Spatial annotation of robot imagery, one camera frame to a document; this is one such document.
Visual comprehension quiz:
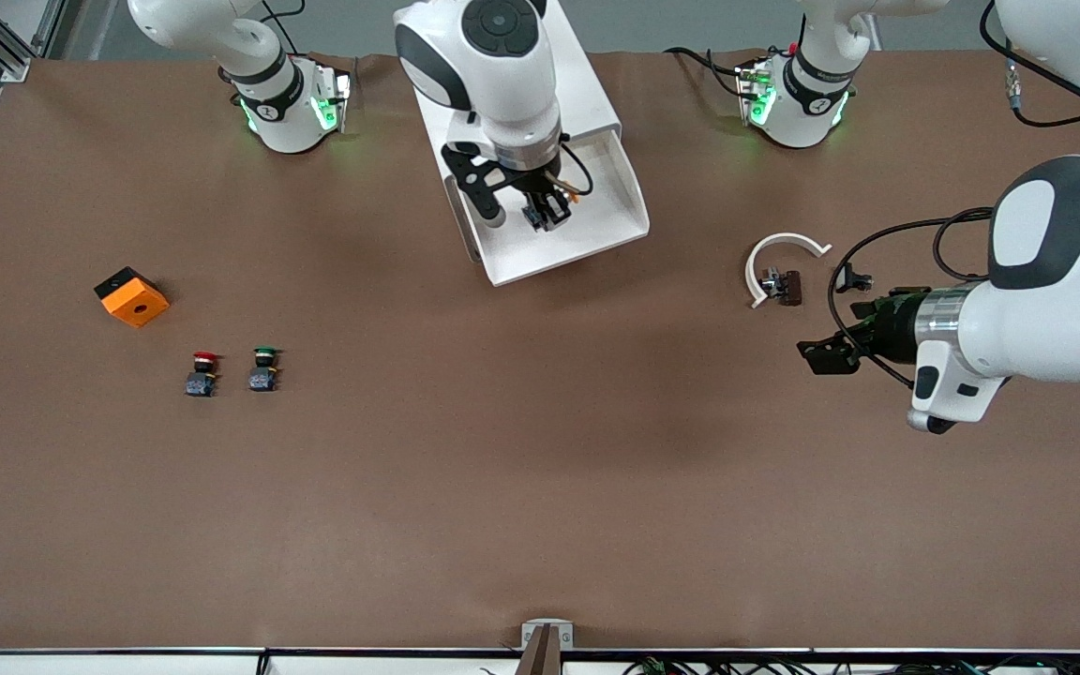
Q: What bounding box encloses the white plastic drawer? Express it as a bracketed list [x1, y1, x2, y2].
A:
[468, 129, 652, 288]

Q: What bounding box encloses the white drawer cabinet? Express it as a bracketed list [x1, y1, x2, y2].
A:
[394, 0, 623, 265]

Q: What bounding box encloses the green push button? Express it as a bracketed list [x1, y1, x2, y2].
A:
[247, 345, 282, 393]

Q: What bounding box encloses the red push button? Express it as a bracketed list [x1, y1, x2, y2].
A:
[185, 351, 221, 398]

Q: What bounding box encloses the white curved plastic clip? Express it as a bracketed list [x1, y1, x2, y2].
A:
[744, 232, 833, 310]

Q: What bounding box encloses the orange and black box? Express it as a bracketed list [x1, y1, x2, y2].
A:
[94, 266, 171, 329]

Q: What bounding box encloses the brown metal switch component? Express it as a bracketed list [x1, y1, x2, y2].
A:
[758, 268, 803, 308]

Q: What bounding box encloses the black base cable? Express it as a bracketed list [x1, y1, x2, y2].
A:
[667, 45, 747, 100]

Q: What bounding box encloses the grey metal bracket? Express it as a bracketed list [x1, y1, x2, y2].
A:
[521, 620, 576, 651]

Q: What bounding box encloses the dark brown post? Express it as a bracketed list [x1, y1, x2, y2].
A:
[515, 625, 563, 675]

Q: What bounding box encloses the aluminium frame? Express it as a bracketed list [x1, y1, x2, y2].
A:
[0, 0, 83, 85]

